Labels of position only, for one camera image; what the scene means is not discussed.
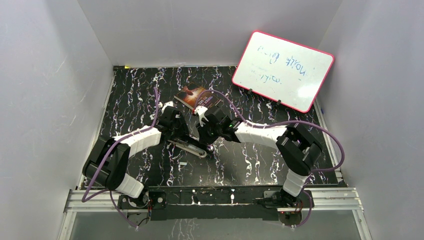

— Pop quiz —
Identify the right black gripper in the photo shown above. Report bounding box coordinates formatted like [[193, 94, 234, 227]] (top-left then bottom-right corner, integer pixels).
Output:
[[195, 118, 222, 146]]

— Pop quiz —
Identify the black stapler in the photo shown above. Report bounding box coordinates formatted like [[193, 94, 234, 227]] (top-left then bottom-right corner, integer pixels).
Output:
[[185, 133, 215, 154]]

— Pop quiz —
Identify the beige stapler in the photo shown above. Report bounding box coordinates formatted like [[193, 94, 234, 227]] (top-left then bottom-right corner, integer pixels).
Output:
[[168, 139, 207, 158]]

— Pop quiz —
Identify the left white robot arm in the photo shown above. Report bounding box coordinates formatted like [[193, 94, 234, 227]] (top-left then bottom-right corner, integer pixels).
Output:
[[82, 106, 189, 208]]

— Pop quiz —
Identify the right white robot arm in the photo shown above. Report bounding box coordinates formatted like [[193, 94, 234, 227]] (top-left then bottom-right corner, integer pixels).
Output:
[[193, 106, 323, 208]]

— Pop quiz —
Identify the dark paperback book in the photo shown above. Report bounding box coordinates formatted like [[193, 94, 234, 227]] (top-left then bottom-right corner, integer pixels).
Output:
[[174, 82, 221, 110]]

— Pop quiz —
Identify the pink framed whiteboard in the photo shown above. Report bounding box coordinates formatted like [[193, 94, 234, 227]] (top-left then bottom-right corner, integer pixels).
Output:
[[232, 31, 335, 113]]

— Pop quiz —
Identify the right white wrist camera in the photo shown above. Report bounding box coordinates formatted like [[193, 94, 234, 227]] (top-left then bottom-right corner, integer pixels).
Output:
[[193, 105, 209, 127]]

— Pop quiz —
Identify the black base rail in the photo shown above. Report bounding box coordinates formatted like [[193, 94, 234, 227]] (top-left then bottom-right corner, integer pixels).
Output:
[[118, 185, 315, 224]]

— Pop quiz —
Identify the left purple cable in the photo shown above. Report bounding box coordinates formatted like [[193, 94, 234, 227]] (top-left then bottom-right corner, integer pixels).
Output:
[[81, 86, 163, 229]]

